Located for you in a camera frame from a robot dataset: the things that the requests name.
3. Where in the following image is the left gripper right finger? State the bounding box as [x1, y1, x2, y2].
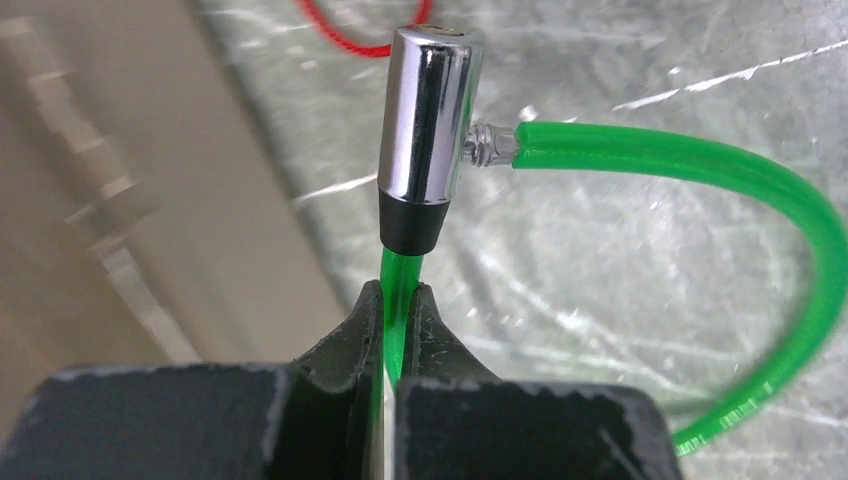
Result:
[393, 285, 682, 479]

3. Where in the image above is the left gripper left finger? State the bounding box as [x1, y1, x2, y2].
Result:
[1, 281, 383, 479]

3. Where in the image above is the green cable lock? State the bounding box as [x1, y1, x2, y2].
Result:
[368, 25, 848, 458]

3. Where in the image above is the brown translucent tool box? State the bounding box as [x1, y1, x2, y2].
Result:
[1, 1, 344, 433]

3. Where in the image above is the red cable lock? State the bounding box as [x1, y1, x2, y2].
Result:
[293, 0, 434, 59]

